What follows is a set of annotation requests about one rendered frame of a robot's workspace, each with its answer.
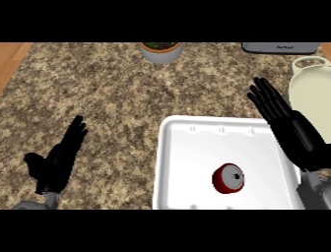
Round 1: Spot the grey appliance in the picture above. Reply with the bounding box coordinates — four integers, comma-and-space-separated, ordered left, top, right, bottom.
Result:
242, 41, 323, 55

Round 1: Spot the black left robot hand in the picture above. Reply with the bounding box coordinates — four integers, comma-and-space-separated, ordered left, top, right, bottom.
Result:
24, 114, 91, 196

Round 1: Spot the grey plant pot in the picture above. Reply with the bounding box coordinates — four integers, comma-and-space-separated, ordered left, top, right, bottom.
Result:
140, 41, 185, 65

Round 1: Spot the white rectangular tray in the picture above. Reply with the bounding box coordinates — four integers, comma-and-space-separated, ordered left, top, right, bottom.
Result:
151, 114, 307, 211

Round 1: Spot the cream pot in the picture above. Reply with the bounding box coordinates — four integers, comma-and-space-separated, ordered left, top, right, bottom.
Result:
289, 55, 331, 145

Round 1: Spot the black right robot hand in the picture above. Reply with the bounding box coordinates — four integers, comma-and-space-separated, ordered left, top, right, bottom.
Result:
246, 77, 331, 172

